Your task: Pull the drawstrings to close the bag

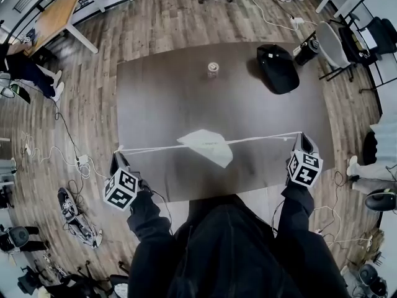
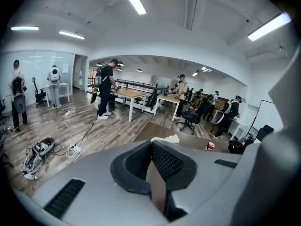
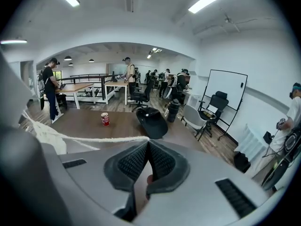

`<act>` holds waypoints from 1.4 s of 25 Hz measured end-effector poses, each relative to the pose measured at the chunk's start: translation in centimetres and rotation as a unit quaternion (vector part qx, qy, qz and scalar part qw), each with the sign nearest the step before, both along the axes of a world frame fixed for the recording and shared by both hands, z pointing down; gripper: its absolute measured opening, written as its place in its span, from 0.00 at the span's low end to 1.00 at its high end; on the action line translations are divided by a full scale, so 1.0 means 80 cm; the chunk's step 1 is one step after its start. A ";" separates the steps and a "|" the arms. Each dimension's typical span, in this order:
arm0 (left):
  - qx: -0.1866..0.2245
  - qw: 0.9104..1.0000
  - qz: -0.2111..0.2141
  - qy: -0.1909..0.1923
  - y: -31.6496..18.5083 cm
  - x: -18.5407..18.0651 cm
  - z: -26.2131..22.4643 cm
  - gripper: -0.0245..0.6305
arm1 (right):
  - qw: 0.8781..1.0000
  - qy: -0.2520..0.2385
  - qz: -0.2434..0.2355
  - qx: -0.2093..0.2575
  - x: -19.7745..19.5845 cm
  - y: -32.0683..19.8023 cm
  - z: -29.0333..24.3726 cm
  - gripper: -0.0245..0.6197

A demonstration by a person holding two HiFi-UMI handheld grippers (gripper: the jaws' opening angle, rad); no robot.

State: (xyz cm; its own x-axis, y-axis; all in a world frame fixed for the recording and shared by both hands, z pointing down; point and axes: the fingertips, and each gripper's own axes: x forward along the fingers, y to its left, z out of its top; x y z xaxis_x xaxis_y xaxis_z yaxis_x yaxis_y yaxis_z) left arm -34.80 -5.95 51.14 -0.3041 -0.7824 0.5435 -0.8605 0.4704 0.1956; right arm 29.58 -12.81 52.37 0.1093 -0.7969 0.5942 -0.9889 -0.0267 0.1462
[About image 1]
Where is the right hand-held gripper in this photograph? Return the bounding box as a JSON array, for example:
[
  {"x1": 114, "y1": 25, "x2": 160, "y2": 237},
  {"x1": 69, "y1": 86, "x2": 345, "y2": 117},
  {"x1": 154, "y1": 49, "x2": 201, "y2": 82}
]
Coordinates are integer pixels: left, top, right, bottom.
[{"x1": 285, "y1": 131, "x2": 324, "y2": 189}]

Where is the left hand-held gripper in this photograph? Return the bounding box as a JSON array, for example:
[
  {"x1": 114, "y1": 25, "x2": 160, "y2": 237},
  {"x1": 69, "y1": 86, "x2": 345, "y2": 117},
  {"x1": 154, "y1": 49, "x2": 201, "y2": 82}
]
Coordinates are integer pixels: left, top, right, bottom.
[{"x1": 102, "y1": 146, "x2": 153, "y2": 212}]

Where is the person's right forearm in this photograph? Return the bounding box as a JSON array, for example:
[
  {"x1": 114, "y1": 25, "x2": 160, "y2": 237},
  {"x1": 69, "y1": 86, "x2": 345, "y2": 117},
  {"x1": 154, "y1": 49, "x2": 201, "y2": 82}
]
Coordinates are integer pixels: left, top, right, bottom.
[{"x1": 272, "y1": 184, "x2": 316, "y2": 240}]

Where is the person's left forearm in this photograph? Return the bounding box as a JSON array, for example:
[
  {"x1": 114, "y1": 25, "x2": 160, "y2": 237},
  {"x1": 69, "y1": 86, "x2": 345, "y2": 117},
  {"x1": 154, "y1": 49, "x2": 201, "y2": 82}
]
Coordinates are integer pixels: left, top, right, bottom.
[{"x1": 126, "y1": 191, "x2": 176, "y2": 248}]

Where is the black cap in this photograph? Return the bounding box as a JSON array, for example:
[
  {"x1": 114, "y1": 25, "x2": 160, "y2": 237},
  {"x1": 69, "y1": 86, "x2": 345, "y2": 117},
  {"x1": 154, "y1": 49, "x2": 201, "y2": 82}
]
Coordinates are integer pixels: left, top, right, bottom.
[{"x1": 256, "y1": 43, "x2": 300, "y2": 96}]

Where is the grey device on floor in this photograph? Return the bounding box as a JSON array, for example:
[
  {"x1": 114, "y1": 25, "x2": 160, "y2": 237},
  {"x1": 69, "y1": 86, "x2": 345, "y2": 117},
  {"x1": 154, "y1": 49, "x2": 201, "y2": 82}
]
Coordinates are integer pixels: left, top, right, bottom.
[{"x1": 56, "y1": 187, "x2": 104, "y2": 248}]

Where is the black bucket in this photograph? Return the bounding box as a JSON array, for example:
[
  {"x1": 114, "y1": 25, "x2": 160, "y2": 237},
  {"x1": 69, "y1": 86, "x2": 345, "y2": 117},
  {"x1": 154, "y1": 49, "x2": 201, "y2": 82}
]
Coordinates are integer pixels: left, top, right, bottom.
[{"x1": 293, "y1": 38, "x2": 321, "y2": 66}]

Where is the grey chair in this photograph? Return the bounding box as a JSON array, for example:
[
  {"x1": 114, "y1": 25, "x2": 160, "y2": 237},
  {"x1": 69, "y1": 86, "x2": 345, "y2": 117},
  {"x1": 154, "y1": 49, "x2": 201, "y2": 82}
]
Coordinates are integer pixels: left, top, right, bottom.
[{"x1": 315, "y1": 20, "x2": 355, "y2": 82}]

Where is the black helmet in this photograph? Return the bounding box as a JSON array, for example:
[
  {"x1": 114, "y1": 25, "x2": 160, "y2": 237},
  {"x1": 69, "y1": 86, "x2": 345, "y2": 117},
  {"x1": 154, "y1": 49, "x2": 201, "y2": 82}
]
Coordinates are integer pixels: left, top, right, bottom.
[{"x1": 364, "y1": 188, "x2": 397, "y2": 212}]

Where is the small metal can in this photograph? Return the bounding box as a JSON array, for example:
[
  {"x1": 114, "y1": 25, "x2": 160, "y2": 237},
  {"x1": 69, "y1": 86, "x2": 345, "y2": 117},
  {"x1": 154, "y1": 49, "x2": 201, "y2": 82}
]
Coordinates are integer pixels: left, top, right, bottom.
[{"x1": 207, "y1": 61, "x2": 221, "y2": 80}]

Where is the black backpack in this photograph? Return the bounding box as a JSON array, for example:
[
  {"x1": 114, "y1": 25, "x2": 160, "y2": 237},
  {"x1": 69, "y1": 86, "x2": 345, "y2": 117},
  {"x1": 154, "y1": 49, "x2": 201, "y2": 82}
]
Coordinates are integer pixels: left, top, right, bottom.
[{"x1": 360, "y1": 16, "x2": 397, "y2": 55}]

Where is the person's black clothing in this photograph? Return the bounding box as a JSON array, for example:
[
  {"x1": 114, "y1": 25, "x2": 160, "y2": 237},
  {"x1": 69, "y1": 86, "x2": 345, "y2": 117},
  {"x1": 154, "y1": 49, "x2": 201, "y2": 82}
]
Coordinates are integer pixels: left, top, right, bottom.
[{"x1": 127, "y1": 194, "x2": 351, "y2": 298}]

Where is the wooden table with white legs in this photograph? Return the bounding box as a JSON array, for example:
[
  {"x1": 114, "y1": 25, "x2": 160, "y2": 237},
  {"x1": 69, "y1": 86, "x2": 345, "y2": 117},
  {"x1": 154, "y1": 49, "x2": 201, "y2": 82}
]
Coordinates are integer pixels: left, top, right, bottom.
[{"x1": 6, "y1": 0, "x2": 99, "y2": 57}]

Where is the black round device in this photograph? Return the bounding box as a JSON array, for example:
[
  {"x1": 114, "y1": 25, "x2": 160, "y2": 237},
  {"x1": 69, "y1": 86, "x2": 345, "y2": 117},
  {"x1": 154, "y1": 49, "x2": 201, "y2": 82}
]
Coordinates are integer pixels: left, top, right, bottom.
[{"x1": 357, "y1": 263, "x2": 389, "y2": 297}]

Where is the black floor cable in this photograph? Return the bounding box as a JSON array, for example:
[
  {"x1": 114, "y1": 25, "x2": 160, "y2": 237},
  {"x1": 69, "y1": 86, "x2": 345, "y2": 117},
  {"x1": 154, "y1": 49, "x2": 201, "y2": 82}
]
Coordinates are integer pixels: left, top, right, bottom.
[{"x1": 53, "y1": 99, "x2": 82, "y2": 161}]

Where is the white floor cable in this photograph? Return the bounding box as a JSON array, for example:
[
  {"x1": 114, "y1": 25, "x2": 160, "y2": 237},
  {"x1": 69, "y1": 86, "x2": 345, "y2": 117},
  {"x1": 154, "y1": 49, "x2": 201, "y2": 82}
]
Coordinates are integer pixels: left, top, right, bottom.
[
  {"x1": 311, "y1": 205, "x2": 373, "y2": 248},
  {"x1": 19, "y1": 130, "x2": 109, "y2": 180}
]

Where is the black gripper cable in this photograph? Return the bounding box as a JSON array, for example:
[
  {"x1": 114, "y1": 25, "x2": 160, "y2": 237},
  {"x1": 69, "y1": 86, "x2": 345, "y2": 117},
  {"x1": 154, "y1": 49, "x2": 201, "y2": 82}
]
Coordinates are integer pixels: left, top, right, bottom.
[
  {"x1": 151, "y1": 189, "x2": 174, "y2": 236},
  {"x1": 270, "y1": 197, "x2": 287, "y2": 239}
]

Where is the white power cable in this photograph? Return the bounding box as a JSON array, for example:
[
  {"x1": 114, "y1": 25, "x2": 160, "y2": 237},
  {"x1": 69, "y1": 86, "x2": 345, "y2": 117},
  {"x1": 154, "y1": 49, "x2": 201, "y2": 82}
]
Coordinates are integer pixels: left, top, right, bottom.
[{"x1": 243, "y1": 0, "x2": 318, "y2": 31}]

